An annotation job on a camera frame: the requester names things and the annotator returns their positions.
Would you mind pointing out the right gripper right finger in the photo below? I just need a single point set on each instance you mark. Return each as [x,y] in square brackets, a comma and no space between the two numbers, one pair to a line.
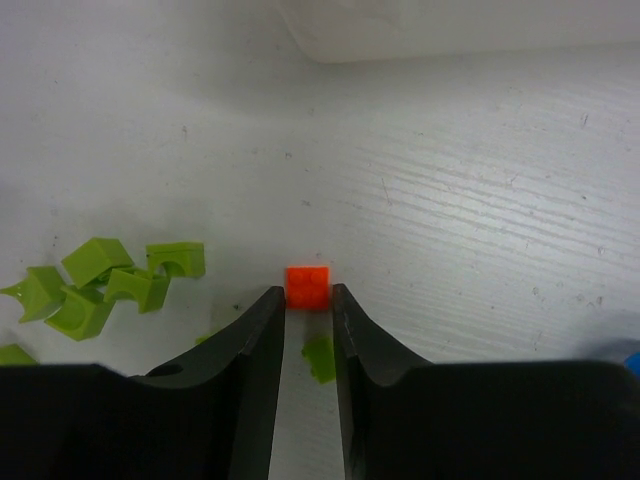
[369,363]

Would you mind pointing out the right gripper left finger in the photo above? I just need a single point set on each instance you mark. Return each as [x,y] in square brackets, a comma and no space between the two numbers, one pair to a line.
[213,408]

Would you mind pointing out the small orange lego brick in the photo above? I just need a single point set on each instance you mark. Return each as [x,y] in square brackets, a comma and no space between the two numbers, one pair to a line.
[307,288]

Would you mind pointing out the green lego brick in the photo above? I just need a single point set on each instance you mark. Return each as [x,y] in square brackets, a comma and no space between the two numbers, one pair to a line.
[180,259]
[39,293]
[146,288]
[82,315]
[91,264]
[319,354]

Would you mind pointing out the blue arch lego piece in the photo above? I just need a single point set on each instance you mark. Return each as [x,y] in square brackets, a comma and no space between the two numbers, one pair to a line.
[632,363]

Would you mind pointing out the white three-compartment container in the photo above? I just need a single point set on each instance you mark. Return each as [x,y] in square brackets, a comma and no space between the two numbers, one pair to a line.
[354,31]

